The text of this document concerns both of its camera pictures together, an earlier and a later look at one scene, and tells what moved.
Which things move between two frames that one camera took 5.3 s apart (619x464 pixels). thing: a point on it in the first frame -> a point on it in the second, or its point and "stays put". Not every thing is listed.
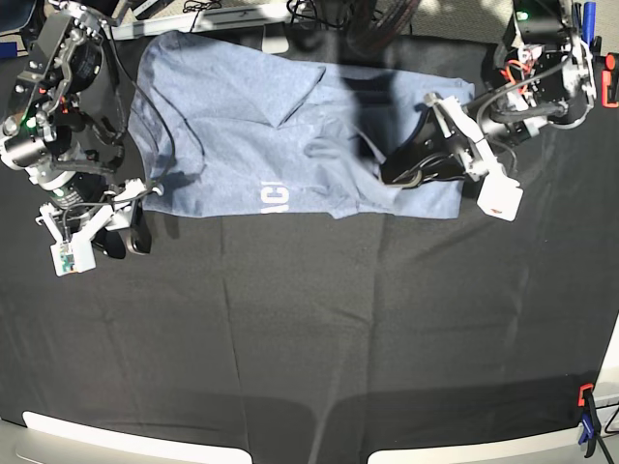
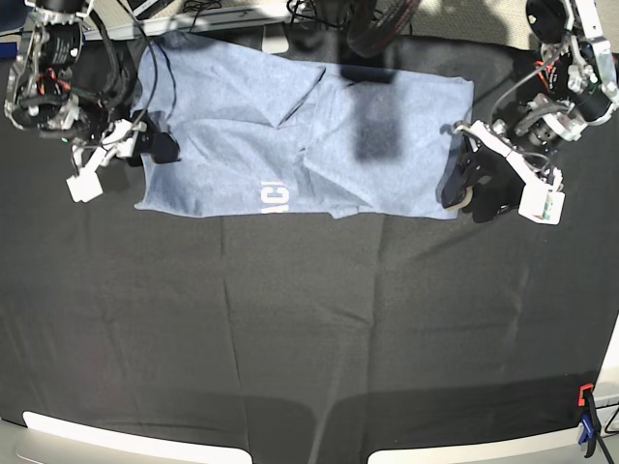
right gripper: x=441 y=143 -> x=498 y=185
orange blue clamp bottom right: x=590 y=421 stays put
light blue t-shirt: x=219 y=123 stays put
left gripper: x=113 y=211 -> x=124 y=137
